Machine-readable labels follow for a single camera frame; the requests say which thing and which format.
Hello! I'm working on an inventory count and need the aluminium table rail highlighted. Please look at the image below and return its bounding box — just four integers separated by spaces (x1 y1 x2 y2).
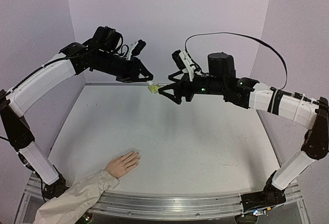
24 177 301 216
85 82 149 86

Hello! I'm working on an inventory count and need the aluminium table rear rail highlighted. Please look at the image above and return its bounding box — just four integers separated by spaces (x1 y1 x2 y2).
85 82 149 86

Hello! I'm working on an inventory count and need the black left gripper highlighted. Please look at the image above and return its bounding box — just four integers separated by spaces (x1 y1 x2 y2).
98 50 155 83

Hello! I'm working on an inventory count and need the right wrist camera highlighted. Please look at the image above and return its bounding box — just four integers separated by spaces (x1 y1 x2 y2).
172 50 200 82

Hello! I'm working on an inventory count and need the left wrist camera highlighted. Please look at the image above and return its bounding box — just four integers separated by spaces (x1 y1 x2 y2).
125 40 147 60

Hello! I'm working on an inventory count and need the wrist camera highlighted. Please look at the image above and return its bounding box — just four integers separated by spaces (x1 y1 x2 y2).
172 50 200 82
125 40 147 60

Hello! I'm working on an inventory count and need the aluminium table front rail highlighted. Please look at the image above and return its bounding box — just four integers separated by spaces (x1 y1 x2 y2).
24 177 301 216

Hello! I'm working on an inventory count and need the bare human hand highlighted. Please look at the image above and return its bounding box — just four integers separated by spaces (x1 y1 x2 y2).
105 151 140 179

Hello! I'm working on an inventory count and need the beige sleeved forearm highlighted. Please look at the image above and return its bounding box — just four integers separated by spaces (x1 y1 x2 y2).
34 170 119 223

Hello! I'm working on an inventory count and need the yellow nail polish bottle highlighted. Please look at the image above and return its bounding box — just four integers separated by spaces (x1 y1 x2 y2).
148 83 161 95

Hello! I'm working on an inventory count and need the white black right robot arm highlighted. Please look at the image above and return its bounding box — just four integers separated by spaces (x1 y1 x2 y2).
158 50 328 215

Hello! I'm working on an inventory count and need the black right camera cable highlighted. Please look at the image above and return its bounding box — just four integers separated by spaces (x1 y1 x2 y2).
184 31 288 90

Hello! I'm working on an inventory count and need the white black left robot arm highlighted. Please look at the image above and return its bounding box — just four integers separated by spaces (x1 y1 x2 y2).
1 26 154 202

